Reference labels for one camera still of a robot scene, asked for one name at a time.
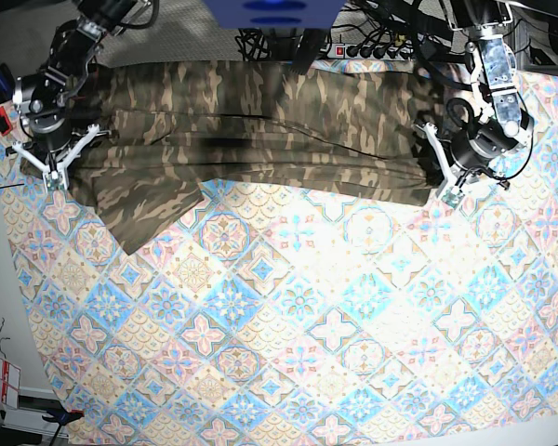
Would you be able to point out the blue handled clamp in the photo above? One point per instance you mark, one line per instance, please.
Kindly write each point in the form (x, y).
(7, 83)

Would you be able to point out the white power strip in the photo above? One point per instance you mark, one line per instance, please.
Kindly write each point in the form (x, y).
(369, 52)

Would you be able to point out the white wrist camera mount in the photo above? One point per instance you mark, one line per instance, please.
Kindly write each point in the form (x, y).
(457, 181)
(54, 169)

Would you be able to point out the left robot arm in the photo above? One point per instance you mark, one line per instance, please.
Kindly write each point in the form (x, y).
(503, 126)

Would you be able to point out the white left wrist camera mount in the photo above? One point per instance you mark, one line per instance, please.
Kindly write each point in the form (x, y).
(457, 181)

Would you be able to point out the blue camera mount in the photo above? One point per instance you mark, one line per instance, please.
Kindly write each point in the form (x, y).
(241, 14)

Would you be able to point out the patterned tile tablecloth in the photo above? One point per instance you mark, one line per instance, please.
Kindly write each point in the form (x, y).
(271, 315)

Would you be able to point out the black clamp lower left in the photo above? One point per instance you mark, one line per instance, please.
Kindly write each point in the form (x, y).
(62, 417)

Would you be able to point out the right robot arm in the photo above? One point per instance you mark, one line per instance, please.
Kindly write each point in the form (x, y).
(43, 98)

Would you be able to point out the camouflage T-shirt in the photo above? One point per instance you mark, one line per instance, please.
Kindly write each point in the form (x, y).
(175, 125)

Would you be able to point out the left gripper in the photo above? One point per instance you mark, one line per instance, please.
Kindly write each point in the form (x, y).
(479, 150)

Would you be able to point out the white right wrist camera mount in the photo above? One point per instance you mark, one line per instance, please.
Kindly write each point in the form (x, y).
(54, 169)

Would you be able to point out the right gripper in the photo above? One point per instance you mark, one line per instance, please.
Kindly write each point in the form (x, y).
(51, 133)

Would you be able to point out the black hex key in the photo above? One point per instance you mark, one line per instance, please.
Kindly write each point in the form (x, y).
(11, 185)

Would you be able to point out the red white paper tag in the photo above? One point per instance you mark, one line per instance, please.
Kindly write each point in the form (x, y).
(9, 384)

